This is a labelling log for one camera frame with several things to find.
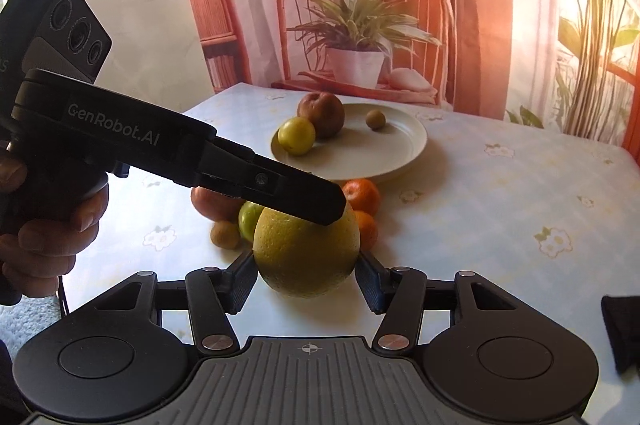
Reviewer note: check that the cream round plate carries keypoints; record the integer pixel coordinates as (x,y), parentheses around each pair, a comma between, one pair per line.
(370,150)

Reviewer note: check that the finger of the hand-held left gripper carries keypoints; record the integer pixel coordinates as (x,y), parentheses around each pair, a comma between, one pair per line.
(300,200)

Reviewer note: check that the printed room backdrop cloth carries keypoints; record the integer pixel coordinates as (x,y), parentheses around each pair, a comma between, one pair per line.
(475,30)

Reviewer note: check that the small orange mandarin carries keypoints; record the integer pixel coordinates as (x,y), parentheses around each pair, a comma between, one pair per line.
(364,195)
(369,230)

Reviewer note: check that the small brown longan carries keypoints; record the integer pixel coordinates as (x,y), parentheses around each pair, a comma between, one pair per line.
(225,235)
(375,120)

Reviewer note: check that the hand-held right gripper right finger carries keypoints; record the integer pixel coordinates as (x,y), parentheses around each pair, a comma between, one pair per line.
(367,280)

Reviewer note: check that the red apple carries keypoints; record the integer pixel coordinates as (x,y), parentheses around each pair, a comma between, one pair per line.
(215,207)

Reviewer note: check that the floral checked tablecloth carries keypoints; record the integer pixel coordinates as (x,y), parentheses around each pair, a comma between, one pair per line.
(475,205)

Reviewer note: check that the large yellow citrus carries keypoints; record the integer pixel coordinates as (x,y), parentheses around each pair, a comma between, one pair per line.
(305,260)

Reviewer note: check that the person's left hand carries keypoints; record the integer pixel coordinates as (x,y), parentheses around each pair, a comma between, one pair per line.
(50,255)

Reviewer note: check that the yellow-green apple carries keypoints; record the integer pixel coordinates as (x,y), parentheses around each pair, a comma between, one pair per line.
(296,134)

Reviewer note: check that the white marble-pattern board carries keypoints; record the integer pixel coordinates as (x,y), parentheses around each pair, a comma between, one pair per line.
(150,30)

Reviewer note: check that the dark cloth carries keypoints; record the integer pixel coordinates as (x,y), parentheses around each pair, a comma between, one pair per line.
(622,335)

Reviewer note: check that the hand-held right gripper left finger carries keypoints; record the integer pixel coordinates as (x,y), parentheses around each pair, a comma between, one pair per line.
(245,277)

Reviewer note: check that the green apple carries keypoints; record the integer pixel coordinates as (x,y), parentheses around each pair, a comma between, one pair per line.
(247,220)

